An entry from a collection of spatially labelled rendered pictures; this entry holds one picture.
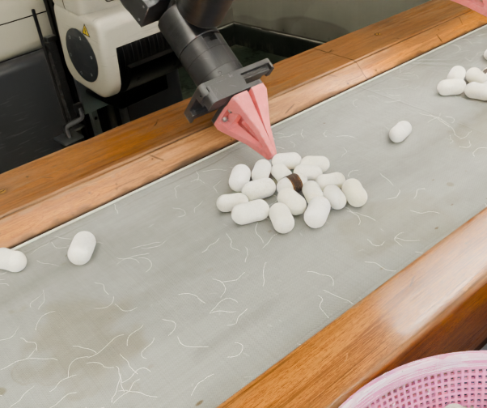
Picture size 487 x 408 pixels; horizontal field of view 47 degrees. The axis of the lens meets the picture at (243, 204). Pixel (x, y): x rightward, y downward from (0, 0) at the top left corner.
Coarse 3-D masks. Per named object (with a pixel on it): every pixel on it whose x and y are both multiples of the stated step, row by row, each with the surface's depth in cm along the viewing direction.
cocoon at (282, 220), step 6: (276, 204) 55; (282, 204) 55; (270, 210) 55; (276, 210) 54; (282, 210) 54; (288, 210) 55; (270, 216) 55; (276, 216) 54; (282, 216) 53; (288, 216) 54; (276, 222) 54; (282, 222) 53; (288, 222) 53; (276, 228) 54; (282, 228) 53; (288, 228) 54
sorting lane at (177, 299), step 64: (448, 64) 84; (320, 128) 71; (384, 128) 70; (448, 128) 68; (192, 192) 62; (384, 192) 59; (448, 192) 58; (64, 256) 55; (128, 256) 54; (192, 256) 53; (256, 256) 52; (320, 256) 51; (384, 256) 51; (0, 320) 48; (64, 320) 48; (128, 320) 47; (192, 320) 46; (256, 320) 46; (320, 320) 45; (0, 384) 43; (64, 384) 42; (128, 384) 42; (192, 384) 41
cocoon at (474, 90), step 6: (468, 84) 74; (474, 84) 73; (480, 84) 73; (486, 84) 73; (468, 90) 73; (474, 90) 73; (480, 90) 72; (486, 90) 72; (468, 96) 74; (474, 96) 73; (480, 96) 73; (486, 96) 72
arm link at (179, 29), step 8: (168, 8) 64; (176, 8) 64; (168, 16) 64; (176, 16) 64; (160, 24) 65; (168, 24) 64; (176, 24) 64; (184, 24) 64; (192, 24) 64; (168, 32) 65; (176, 32) 64; (184, 32) 64; (192, 32) 63; (200, 32) 63; (208, 32) 64; (216, 32) 65; (168, 40) 66; (176, 40) 64; (184, 40) 64; (192, 40) 63; (208, 40) 64; (176, 48) 65; (184, 48) 64
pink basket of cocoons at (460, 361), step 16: (464, 352) 38; (480, 352) 37; (400, 368) 37; (416, 368) 37; (432, 368) 37; (448, 368) 38; (464, 368) 38; (480, 368) 38; (368, 384) 36; (384, 384) 36; (400, 384) 37; (416, 384) 37; (432, 384) 38; (448, 384) 38; (464, 384) 38; (480, 384) 38; (352, 400) 35; (368, 400) 36; (384, 400) 37; (400, 400) 37; (416, 400) 38; (448, 400) 38; (480, 400) 38
